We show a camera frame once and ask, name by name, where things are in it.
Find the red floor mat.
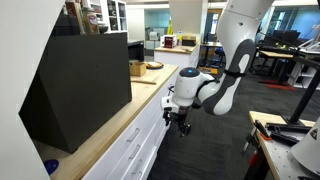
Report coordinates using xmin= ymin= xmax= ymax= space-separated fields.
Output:
xmin=259 ymin=79 xmax=298 ymax=92

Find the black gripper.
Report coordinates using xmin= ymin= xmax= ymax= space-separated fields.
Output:
xmin=162 ymin=110 xmax=193 ymax=138

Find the perforated robot mounting table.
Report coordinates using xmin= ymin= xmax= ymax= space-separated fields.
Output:
xmin=248 ymin=110 xmax=320 ymax=180

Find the brown glue bottle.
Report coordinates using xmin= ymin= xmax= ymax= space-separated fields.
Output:
xmin=83 ymin=7 xmax=101 ymax=35

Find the white island counter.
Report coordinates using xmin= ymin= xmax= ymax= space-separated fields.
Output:
xmin=153 ymin=44 xmax=202 ymax=69

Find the black stand pole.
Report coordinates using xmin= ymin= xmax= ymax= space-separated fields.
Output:
xmin=288 ymin=54 xmax=320 ymax=125

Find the white shelf unit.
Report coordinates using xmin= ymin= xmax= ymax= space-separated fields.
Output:
xmin=89 ymin=0 xmax=128 ymax=34

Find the black rounded case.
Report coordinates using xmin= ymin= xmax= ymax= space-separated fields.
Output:
xmin=52 ymin=13 xmax=83 ymax=37

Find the wooden stick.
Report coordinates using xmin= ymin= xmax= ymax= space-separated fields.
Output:
xmin=130 ymin=77 xmax=157 ymax=86

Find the black cabinet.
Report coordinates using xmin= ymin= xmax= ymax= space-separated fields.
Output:
xmin=128 ymin=40 xmax=145 ymax=63

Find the yellow bottle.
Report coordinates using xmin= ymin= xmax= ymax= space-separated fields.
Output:
xmin=166 ymin=18 xmax=174 ymax=36

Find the white dresser cabinet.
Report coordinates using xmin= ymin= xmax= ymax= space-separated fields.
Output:
xmin=81 ymin=68 xmax=181 ymax=180

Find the round brown plate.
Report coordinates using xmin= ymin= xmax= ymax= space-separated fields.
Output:
xmin=145 ymin=61 xmax=165 ymax=70

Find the black clamp tool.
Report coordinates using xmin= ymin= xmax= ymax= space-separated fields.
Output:
xmin=253 ymin=119 xmax=313 ymax=146

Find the wooden office desk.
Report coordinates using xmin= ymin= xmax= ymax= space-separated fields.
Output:
xmin=258 ymin=49 xmax=301 ymax=60

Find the black metal tool chest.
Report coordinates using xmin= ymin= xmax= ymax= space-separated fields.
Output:
xmin=18 ymin=32 xmax=133 ymax=154

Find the blue disc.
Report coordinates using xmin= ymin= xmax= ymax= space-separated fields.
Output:
xmin=43 ymin=158 xmax=60 ymax=176

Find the red and white box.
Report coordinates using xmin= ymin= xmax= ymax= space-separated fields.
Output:
xmin=163 ymin=34 xmax=178 ymax=49

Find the tall glue bottle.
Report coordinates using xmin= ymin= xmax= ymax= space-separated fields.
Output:
xmin=64 ymin=0 xmax=85 ymax=35

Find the orange handled clamp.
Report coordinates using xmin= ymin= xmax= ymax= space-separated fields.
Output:
xmin=241 ymin=133 xmax=264 ymax=168

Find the dark brown box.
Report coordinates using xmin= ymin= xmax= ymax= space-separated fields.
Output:
xmin=181 ymin=34 xmax=198 ymax=47

